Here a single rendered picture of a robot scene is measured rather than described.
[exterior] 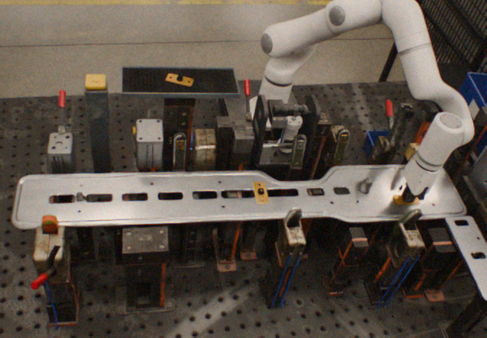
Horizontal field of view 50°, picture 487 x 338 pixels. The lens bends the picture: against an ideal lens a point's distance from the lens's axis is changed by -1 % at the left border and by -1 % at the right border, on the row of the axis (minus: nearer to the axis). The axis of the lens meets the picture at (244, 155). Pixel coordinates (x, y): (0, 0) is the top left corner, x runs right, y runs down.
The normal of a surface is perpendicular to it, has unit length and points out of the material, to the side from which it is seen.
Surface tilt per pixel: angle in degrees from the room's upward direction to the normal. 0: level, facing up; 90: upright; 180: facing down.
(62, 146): 0
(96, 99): 90
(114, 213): 0
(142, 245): 0
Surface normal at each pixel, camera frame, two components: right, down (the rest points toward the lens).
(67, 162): 0.15, 0.73
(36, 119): 0.14, -0.68
